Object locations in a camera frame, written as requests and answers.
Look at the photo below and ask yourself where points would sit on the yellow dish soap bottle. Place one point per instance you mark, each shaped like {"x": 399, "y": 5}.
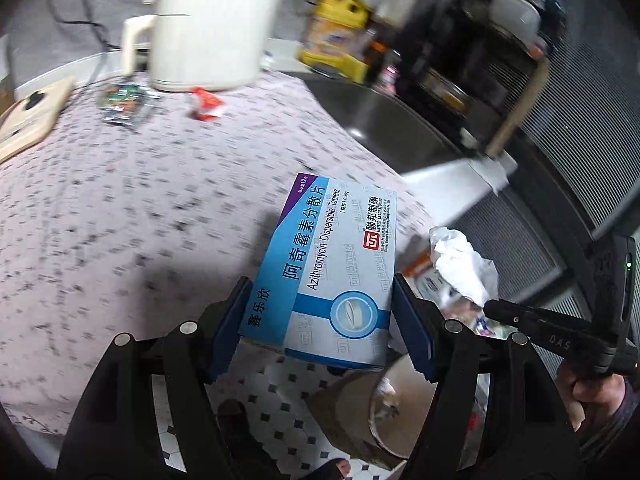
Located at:
{"x": 332, "y": 37}

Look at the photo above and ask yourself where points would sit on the small red wrapper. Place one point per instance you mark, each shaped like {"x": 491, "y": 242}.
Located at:
{"x": 206, "y": 105}

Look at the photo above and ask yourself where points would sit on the round white trash bin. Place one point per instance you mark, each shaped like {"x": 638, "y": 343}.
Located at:
{"x": 375, "y": 417}

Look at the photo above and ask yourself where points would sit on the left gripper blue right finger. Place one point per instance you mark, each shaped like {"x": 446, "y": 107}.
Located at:
{"x": 418, "y": 322}

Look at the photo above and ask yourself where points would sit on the colorful candy wrapper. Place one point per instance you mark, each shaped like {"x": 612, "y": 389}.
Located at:
{"x": 127, "y": 104}

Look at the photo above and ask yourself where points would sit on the white air fryer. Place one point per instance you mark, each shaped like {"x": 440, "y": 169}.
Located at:
{"x": 212, "y": 44}

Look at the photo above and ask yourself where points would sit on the white cloth on counter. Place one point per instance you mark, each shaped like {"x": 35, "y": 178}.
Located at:
{"x": 495, "y": 172}

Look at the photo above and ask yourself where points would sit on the blue white medicine box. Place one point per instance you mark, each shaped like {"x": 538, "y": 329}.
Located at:
{"x": 323, "y": 291}

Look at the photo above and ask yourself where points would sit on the black dish rack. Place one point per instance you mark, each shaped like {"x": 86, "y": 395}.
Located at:
{"x": 463, "y": 64}

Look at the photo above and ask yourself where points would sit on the patterned white tablecloth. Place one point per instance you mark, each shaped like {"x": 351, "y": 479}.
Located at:
{"x": 106, "y": 229}

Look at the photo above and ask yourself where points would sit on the stainless steel sink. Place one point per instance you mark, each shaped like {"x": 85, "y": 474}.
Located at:
{"x": 382, "y": 124}

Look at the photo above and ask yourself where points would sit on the person's right hand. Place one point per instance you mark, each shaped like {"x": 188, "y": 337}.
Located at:
{"x": 589, "y": 401}

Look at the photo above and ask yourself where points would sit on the wooden cutting board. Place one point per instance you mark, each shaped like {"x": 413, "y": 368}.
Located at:
{"x": 520, "y": 110}

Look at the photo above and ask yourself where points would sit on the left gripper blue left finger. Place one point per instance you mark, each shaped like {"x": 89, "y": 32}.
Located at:
{"x": 224, "y": 321}

